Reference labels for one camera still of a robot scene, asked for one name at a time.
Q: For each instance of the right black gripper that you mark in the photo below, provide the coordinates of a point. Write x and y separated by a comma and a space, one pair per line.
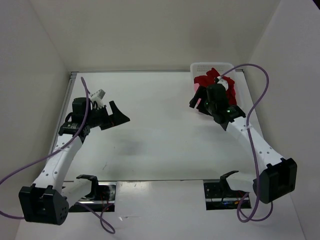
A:
201, 101

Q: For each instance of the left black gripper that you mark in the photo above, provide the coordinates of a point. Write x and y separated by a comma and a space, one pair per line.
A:
107, 117

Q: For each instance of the dark red t-shirt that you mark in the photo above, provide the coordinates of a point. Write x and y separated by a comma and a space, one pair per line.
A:
210, 78

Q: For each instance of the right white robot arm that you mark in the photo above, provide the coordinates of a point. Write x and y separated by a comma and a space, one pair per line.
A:
277, 175

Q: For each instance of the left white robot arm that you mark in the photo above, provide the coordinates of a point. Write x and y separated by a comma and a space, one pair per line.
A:
47, 201

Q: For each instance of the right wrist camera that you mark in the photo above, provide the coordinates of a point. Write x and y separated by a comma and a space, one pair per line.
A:
222, 81

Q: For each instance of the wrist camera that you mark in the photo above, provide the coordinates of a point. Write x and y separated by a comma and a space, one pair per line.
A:
222, 81
97, 98

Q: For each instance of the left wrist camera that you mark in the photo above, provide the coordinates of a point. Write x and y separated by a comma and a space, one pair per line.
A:
97, 98

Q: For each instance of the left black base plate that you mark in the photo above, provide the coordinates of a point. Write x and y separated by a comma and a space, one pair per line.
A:
104, 198

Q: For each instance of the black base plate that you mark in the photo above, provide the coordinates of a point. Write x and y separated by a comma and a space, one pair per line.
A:
216, 199
104, 198

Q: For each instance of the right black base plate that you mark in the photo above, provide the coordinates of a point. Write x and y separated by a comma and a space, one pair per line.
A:
216, 199

